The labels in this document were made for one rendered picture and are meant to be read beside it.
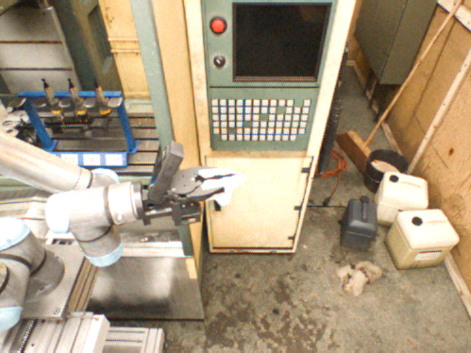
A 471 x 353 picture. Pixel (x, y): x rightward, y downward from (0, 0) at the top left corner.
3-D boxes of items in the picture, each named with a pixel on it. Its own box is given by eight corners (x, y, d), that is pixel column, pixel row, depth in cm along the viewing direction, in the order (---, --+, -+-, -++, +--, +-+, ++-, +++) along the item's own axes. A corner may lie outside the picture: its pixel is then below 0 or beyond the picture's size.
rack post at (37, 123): (51, 153, 171) (25, 105, 150) (41, 153, 171) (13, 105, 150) (58, 141, 178) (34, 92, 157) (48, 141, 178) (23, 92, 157)
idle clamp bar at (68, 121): (94, 130, 185) (91, 120, 181) (47, 133, 184) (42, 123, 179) (96, 124, 188) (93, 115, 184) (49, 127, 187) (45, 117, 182)
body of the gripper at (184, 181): (199, 196, 71) (142, 207, 69) (195, 164, 65) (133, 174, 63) (205, 222, 65) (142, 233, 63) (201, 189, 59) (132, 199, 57)
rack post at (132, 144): (135, 154, 171) (122, 105, 150) (126, 154, 171) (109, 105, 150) (140, 142, 178) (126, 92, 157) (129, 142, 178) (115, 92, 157)
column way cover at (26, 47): (82, 94, 210) (50, 9, 173) (8, 94, 210) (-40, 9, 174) (85, 91, 214) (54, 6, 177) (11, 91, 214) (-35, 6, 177)
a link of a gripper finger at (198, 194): (221, 183, 65) (177, 190, 63) (221, 176, 64) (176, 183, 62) (226, 198, 61) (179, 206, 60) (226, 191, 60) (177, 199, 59)
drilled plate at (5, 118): (19, 143, 170) (14, 136, 167) (-37, 143, 170) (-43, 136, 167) (38, 118, 186) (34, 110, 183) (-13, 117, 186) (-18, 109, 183)
